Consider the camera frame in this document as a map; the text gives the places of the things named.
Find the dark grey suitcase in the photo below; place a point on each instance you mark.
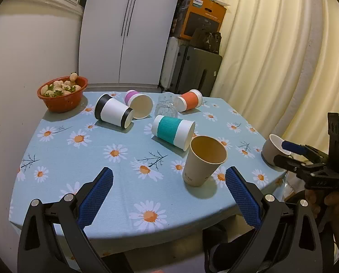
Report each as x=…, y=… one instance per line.
x=198, y=71

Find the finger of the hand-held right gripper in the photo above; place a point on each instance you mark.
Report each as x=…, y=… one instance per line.
x=284, y=162
x=293, y=147

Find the black banded white cup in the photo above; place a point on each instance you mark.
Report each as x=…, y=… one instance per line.
x=112, y=111

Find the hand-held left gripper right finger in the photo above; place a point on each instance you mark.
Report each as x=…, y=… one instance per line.
x=243, y=199

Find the orange banded white cup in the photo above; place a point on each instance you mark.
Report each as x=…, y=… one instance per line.
x=190, y=100

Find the clear plastic cup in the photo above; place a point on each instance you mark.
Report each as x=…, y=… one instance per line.
x=166, y=106

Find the white suitcase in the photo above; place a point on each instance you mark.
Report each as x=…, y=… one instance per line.
x=169, y=62

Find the blue daisy print tablecloth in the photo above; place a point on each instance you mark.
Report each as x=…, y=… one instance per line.
x=81, y=159

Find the person's right hand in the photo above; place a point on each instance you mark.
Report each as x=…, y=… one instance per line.
x=331, y=199

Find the teal banded white cup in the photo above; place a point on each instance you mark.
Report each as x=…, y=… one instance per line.
x=169, y=128

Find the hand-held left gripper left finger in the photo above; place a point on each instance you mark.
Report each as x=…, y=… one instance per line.
x=97, y=196

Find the pile of pale strawberries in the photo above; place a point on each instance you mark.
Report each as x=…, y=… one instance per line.
x=58, y=89

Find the brown kraft paper cup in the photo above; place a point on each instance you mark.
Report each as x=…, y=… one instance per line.
x=198, y=170

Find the black bag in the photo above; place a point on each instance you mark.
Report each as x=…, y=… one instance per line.
x=208, y=41

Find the purple banded white cup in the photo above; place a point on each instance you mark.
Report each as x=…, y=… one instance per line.
x=141, y=105

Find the grey paper cup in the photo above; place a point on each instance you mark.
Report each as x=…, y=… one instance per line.
x=269, y=150

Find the cream curtain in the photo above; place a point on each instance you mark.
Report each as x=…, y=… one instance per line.
x=286, y=62

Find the red bowl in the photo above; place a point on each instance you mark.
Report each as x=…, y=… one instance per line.
x=62, y=102

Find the white refrigerator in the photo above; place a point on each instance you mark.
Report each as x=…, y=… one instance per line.
x=135, y=34

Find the dark chair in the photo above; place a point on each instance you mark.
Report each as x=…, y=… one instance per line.
x=229, y=250

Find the orange and black cardboard box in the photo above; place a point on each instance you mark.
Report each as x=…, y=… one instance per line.
x=203, y=17

